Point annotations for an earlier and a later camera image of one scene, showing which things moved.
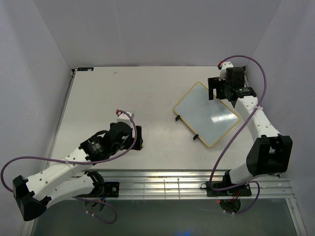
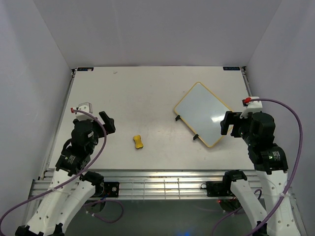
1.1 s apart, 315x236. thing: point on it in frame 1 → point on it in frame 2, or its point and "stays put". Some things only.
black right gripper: (213, 83) → (231, 117)
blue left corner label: (86, 69) stays put
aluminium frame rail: (188, 185) stays put
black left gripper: (137, 145) → (109, 126)
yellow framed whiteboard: (209, 120) stays put
